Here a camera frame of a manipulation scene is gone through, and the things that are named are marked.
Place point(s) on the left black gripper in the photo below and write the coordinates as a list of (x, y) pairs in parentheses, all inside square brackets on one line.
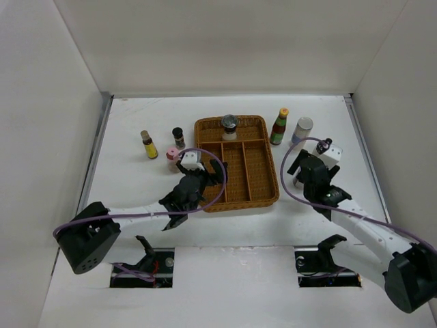
[(218, 170)]

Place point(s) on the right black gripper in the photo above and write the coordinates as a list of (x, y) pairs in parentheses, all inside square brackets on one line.
[(293, 169)]

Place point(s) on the pink cap spice jar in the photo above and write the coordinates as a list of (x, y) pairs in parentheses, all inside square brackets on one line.
[(173, 157)]

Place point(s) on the black round cap bottle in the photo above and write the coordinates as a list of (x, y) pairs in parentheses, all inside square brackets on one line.
[(323, 145)]

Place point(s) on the red chili sauce bottle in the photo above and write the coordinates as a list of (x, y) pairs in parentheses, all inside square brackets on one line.
[(279, 127)]

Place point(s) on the white blue salt shaker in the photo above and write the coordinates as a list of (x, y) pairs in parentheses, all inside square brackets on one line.
[(302, 130)]

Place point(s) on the black cap pepper jar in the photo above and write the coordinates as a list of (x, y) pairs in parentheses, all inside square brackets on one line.
[(178, 136)]

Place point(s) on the yellow label brown bottle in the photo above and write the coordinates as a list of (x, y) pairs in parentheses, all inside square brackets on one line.
[(150, 148)]

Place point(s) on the silver cap grinder jar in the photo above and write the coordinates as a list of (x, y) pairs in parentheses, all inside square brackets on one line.
[(229, 123)]

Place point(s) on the white red lid jar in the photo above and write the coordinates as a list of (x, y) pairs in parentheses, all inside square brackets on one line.
[(297, 181)]

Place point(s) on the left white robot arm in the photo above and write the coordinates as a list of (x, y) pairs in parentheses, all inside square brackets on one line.
[(88, 238)]

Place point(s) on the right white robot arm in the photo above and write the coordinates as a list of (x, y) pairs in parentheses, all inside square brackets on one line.
[(402, 265)]

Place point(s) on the brown wicker divided basket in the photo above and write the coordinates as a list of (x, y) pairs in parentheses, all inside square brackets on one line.
[(252, 180)]

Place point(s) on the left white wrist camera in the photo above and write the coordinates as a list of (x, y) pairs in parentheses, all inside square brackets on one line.
[(191, 160)]

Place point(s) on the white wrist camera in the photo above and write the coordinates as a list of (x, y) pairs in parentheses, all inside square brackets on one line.
[(191, 160), (330, 157)]

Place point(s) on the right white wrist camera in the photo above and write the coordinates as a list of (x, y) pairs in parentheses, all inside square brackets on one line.
[(330, 157)]

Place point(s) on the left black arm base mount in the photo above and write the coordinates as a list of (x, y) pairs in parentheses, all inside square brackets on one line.
[(153, 270)]

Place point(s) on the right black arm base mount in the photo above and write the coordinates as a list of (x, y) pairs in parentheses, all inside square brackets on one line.
[(316, 268)]

